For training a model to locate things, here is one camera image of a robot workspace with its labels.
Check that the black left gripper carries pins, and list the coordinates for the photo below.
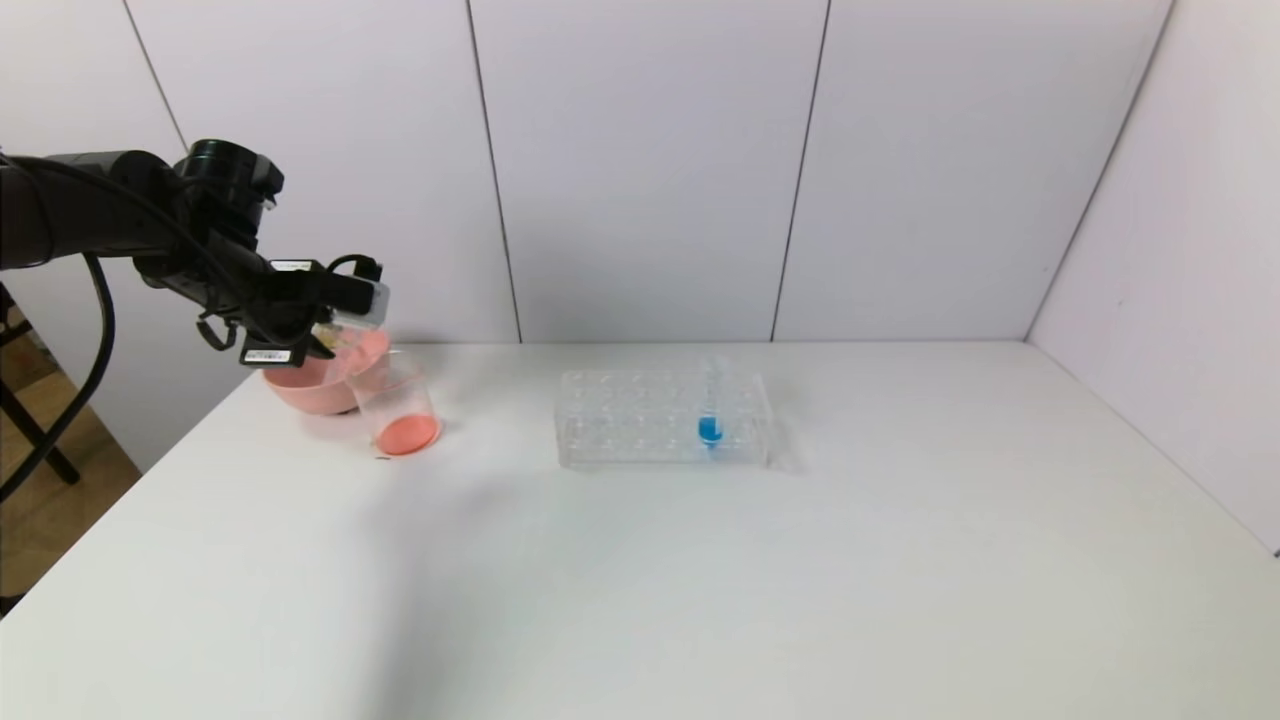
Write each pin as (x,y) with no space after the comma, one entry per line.
(268,350)

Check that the clear glass beaker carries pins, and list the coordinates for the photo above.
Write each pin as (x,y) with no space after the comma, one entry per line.
(405,432)

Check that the clear acrylic test tube rack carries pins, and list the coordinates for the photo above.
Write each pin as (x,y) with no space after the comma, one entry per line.
(620,430)

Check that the test tube with blue pigment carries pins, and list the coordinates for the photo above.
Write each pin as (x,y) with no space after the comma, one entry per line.
(710,431)

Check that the pink bowl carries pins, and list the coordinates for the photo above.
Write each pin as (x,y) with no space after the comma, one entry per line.
(320,390)

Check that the black and orange left arm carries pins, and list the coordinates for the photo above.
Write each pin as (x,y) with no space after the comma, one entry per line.
(90,205)

